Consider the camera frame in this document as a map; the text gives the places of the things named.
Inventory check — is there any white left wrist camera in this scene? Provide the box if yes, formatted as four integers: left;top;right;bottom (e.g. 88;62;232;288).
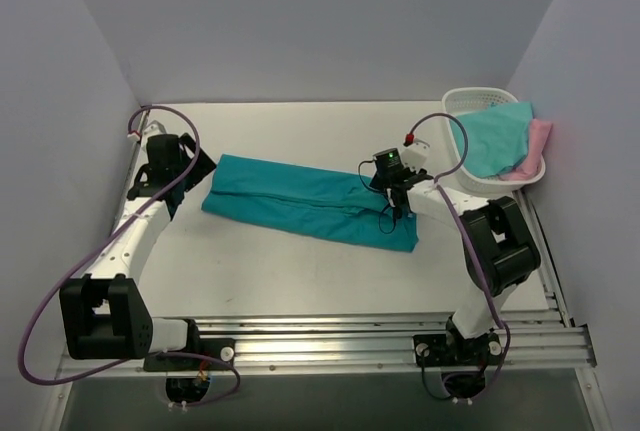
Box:
127;120;166;146

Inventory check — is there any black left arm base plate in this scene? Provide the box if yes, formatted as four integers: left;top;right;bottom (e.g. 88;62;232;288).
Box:
143;337;236;372

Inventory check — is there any light teal shirt in basket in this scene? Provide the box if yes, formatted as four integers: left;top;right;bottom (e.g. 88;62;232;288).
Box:
457;102;533;178

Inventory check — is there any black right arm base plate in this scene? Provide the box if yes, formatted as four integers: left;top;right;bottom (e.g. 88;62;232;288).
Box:
412;333;503;368

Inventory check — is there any aluminium rail frame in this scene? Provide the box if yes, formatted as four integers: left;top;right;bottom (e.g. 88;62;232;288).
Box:
53;185;599;380

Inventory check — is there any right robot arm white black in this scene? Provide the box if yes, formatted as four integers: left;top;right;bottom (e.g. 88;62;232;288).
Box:
370;148;541;364

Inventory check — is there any white plastic laundry basket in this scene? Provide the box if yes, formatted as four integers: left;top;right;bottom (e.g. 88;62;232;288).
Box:
441;87;551;193

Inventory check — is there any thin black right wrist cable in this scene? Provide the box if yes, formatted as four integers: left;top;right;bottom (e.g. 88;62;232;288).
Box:
357;159;406;235

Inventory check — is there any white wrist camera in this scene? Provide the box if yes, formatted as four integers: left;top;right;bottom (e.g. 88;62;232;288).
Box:
127;120;166;146
400;138;431;172

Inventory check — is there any teal t shirt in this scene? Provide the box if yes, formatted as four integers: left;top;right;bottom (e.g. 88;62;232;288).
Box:
201;154;419;253

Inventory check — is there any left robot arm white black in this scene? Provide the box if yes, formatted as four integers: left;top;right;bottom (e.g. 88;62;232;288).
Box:
59;133;216;370

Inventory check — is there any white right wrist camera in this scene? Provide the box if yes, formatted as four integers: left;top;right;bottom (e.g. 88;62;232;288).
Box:
400;138;431;172

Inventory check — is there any pink shirt in basket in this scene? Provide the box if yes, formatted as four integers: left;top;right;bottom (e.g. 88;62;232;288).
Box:
500;118;553;181

